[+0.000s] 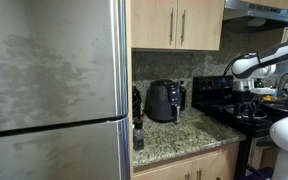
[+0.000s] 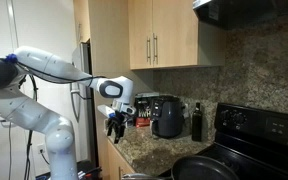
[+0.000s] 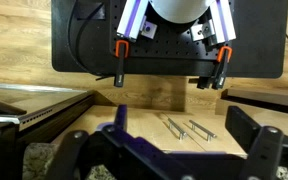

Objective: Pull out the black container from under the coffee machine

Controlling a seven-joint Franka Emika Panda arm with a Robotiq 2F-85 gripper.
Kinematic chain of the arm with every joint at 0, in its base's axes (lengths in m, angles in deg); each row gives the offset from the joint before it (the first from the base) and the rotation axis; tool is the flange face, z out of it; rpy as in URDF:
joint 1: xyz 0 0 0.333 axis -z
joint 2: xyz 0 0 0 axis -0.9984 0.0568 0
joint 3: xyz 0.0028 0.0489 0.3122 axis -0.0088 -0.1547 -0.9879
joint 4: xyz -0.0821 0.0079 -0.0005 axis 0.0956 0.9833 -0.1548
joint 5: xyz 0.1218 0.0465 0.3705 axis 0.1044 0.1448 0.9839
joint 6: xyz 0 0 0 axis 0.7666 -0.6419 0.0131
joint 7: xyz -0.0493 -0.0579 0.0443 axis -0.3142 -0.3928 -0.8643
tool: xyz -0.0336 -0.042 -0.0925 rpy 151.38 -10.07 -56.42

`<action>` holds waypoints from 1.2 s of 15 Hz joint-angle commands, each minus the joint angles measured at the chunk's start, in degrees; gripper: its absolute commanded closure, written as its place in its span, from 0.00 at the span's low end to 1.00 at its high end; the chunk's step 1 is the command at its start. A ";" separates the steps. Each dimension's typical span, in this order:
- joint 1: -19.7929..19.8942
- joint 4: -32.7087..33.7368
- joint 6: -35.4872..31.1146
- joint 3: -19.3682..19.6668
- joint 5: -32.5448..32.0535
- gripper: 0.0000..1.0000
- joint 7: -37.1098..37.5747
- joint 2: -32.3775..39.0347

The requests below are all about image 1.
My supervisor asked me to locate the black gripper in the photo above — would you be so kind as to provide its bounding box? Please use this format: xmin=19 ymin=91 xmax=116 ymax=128
xmin=232 ymin=79 xmax=257 ymax=120

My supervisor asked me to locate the black air fryer drawer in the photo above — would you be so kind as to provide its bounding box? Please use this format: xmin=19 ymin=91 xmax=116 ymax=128
xmin=153 ymin=101 xmax=183 ymax=125

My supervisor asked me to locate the black frying pan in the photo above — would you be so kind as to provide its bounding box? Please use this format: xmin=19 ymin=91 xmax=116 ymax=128
xmin=223 ymin=103 xmax=269 ymax=121

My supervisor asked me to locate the yellow sponge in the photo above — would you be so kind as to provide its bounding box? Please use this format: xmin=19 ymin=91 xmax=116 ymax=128
xmin=262 ymin=95 xmax=278 ymax=102

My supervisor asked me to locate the green glass bottle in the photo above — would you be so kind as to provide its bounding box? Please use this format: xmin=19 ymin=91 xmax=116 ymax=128
xmin=253 ymin=78 xmax=265 ymax=89

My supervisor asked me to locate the wide dark skillet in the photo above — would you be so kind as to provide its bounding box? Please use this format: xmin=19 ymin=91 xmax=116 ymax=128
xmin=261 ymin=100 xmax=288 ymax=115

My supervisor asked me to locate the black electric stove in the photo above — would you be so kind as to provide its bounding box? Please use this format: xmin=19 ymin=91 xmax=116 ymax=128
xmin=191 ymin=75 xmax=288 ymax=180

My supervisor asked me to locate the light wood base cabinet door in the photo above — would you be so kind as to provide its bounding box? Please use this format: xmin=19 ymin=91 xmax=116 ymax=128
xmin=191 ymin=143 xmax=241 ymax=180
xmin=132 ymin=159 xmax=194 ymax=180

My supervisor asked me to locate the purple fabric item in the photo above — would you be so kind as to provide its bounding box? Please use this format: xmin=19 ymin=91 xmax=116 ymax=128
xmin=245 ymin=165 xmax=274 ymax=180

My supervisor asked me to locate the black bottle with cap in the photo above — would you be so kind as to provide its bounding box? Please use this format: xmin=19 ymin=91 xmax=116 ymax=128
xmin=178 ymin=80 xmax=187 ymax=112

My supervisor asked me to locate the black air fryer body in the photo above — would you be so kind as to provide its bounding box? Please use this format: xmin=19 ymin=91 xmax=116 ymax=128
xmin=143 ymin=79 xmax=182 ymax=124

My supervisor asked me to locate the stainless steel range hood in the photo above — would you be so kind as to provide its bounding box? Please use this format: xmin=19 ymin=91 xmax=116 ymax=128
xmin=222 ymin=0 xmax=288 ymax=34

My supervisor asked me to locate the dark glass bottle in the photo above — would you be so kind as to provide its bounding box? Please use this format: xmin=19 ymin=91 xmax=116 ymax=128
xmin=132 ymin=85 xmax=144 ymax=120

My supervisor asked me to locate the small dark spice grinder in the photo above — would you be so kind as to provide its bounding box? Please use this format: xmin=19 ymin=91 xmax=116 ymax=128
xmin=132 ymin=117 xmax=145 ymax=152

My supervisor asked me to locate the stainless steel refrigerator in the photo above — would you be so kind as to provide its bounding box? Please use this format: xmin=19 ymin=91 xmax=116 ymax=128
xmin=0 ymin=0 xmax=132 ymax=180

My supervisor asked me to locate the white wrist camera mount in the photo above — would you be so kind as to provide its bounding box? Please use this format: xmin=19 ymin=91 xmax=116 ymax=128
xmin=250 ymin=86 xmax=278 ymax=97

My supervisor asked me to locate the light wood wall cabinet door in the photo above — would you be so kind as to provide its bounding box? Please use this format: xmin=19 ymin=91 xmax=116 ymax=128
xmin=175 ymin=0 xmax=226 ymax=52
xmin=130 ymin=0 xmax=178 ymax=50

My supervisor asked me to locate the metal bar cabinet handle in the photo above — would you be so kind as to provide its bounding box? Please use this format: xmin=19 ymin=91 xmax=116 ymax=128
xmin=169 ymin=7 xmax=175 ymax=46
xmin=180 ymin=8 xmax=187 ymax=47

